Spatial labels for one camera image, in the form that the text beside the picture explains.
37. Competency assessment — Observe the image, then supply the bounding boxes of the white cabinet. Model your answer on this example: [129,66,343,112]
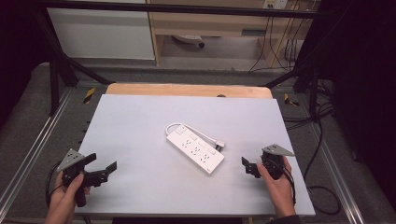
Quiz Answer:
[46,0,156,61]

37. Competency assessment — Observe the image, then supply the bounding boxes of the white power plug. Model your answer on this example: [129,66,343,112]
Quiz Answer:
[214,139,227,153]

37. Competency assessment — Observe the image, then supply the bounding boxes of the black hanging cables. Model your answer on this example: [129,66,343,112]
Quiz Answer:
[247,8,307,74]

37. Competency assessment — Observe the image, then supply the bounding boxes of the office chair base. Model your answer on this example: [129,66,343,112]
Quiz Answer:
[172,34,206,49]

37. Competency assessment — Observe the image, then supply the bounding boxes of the aluminium rail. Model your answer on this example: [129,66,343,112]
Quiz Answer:
[306,122,366,224]
[0,88,75,213]

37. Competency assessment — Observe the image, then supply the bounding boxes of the white power strip cable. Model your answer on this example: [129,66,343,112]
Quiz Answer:
[164,121,219,147]

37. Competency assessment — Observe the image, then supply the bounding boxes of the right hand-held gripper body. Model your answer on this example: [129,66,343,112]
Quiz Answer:
[260,143,296,181]

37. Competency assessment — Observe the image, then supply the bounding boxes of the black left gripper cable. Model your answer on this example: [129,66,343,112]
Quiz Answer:
[45,160,65,208]

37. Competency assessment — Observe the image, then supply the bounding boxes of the yellow black tape marker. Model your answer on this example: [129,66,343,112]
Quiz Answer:
[82,87,96,105]
[283,92,300,107]

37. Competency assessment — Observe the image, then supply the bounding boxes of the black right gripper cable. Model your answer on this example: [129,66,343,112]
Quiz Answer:
[280,167,297,205]

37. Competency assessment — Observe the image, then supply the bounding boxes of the black metal frame stand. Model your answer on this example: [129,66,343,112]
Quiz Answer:
[262,18,335,120]
[32,7,112,117]

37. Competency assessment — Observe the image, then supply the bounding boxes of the person's left hand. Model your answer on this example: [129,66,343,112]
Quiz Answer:
[45,172,92,220]

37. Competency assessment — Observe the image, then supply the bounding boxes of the black metal frame bar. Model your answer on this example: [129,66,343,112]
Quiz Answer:
[36,0,323,19]

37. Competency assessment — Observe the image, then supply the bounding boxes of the black floor cable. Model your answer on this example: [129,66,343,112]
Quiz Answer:
[282,78,343,217]

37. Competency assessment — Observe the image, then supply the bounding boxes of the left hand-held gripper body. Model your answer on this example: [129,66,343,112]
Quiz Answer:
[56,148,108,208]

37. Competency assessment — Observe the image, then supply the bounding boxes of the light wooden desk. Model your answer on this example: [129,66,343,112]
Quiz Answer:
[146,0,316,67]

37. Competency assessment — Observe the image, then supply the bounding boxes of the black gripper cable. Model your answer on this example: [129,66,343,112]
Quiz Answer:
[280,167,297,205]
[45,160,65,208]

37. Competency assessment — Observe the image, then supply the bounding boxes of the person's right hand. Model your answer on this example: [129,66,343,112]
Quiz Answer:
[256,156,297,218]

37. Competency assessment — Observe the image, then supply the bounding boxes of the dark curtain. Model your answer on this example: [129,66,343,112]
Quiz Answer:
[0,0,54,129]
[300,0,396,206]

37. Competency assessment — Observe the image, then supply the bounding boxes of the white power strip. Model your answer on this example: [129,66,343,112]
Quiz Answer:
[165,125,226,175]

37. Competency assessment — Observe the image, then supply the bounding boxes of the wooden table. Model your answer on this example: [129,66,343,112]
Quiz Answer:
[105,82,275,100]

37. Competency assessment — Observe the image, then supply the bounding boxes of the white wall socket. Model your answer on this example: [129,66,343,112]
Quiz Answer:
[262,0,290,10]

